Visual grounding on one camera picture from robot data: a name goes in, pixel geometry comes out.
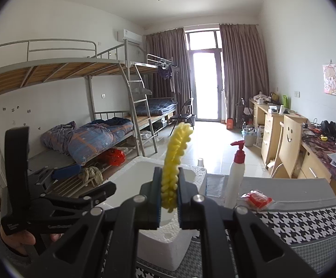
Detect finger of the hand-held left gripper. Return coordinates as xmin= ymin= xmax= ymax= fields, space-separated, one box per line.
xmin=37 ymin=180 xmax=117 ymax=210
xmin=28 ymin=164 xmax=82 ymax=192

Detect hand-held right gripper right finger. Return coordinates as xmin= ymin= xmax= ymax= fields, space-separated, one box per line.
xmin=177 ymin=166 xmax=311 ymax=278

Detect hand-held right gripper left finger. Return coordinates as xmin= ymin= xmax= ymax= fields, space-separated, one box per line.
xmin=45 ymin=166 xmax=163 ymax=278

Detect yellow bumpy soft brush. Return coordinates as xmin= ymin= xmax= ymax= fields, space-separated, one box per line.
xmin=160 ymin=122 xmax=192 ymax=213

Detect white foam box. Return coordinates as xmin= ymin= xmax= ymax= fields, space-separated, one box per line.
xmin=97 ymin=156 xmax=208 ymax=271

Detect person's left hand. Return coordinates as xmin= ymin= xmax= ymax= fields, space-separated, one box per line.
xmin=0 ymin=224 xmax=62 ymax=258

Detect olive cloth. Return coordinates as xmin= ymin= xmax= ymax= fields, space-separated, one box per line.
xmin=78 ymin=166 xmax=104 ymax=185

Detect red plastic bag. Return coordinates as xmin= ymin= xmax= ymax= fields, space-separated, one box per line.
xmin=103 ymin=148 xmax=126 ymax=167

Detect blue plaid quilt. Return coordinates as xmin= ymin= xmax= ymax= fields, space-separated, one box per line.
xmin=41 ymin=117 xmax=134 ymax=165

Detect white pump bottle red top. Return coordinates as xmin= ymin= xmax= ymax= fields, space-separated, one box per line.
xmin=224 ymin=140 xmax=246 ymax=209

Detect red packet in clear wrap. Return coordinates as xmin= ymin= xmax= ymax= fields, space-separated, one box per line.
xmin=239 ymin=190 xmax=273 ymax=210

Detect black folding chair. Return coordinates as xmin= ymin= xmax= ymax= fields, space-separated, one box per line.
xmin=169 ymin=98 xmax=196 ymax=129

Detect blue plaid mattress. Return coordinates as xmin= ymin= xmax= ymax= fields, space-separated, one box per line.
xmin=135 ymin=98 xmax=178 ymax=116

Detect pale plastic bucket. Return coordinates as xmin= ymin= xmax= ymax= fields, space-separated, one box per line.
xmin=242 ymin=127 xmax=257 ymax=147

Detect grey metal bunk bed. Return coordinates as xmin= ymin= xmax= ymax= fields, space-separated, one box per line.
xmin=0 ymin=39 xmax=160 ymax=197
xmin=130 ymin=54 xmax=178 ymax=151

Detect light wooden desk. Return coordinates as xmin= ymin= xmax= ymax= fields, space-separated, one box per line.
xmin=249 ymin=98 xmax=307 ymax=168
xmin=297 ymin=133 xmax=336 ymax=206

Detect glass balcony door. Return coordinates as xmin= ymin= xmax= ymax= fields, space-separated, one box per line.
xmin=185 ymin=29 xmax=225 ymax=120

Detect houndstooth tablecloth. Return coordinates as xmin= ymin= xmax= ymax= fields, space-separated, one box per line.
xmin=104 ymin=173 xmax=336 ymax=278

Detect wooden chair with smiley face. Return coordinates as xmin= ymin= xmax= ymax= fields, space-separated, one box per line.
xmin=270 ymin=115 xmax=303 ymax=178

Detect dark hanging clothes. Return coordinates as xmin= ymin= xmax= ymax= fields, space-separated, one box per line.
xmin=156 ymin=64 xmax=174 ymax=80

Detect brown curtain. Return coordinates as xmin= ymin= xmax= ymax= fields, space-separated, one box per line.
xmin=219 ymin=23 xmax=270 ymax=122
xmin=145 ymin=27 xmax=196 ymax=116

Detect white air conditioner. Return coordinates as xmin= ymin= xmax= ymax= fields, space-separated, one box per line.
xmin=117 ymin=29 xmax=143 ymax=45

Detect black headphones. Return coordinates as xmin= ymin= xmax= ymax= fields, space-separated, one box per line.
xmin=320 ymin=120 xmax=336 ymax=139

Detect black wire bin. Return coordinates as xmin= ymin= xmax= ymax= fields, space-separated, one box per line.
xmin=235 ymin=103 xmax=251 ymax=126

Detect pink wall poster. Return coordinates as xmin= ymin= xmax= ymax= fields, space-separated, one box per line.
xmin=323 ymin=63 xmax=336 ymax=97

